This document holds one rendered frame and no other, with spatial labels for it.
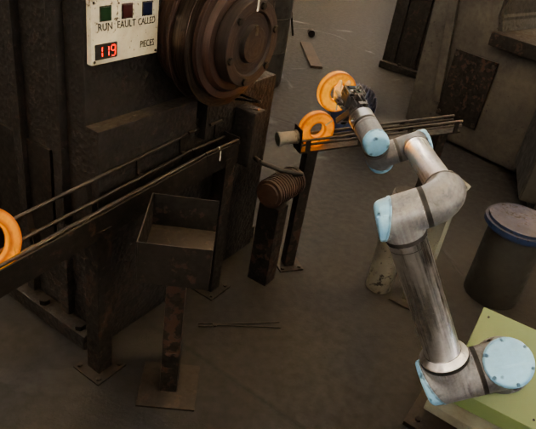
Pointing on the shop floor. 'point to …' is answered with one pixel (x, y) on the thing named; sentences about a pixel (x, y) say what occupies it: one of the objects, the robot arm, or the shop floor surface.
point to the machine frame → (88, 148)
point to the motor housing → (271, 222)
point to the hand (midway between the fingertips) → (338, 86)
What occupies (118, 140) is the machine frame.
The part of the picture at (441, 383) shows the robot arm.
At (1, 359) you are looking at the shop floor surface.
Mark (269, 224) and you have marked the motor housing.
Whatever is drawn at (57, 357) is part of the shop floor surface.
